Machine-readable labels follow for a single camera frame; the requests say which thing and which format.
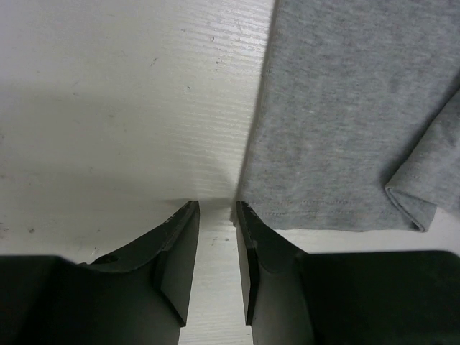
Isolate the grey tank top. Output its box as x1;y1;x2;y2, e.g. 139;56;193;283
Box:
239;1;459;232

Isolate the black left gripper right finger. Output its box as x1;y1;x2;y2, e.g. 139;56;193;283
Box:
235;202;459;344

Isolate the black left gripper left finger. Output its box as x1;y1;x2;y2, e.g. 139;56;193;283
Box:
1;201;200;344

